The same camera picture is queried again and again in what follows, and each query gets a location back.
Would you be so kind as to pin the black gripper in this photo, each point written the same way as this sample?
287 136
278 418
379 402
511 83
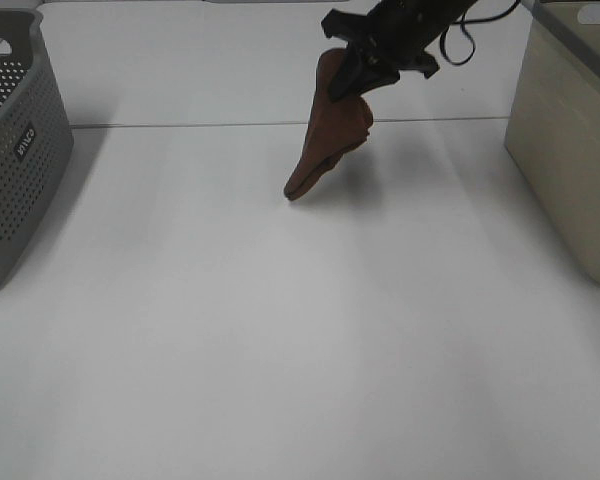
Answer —
390 38

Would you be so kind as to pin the brown towel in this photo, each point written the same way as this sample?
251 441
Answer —
334 129

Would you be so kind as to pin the beige plastic bin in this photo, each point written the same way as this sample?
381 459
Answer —
553 133

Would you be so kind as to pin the grey perforated plastic basket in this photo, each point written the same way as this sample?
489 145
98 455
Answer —
36 140

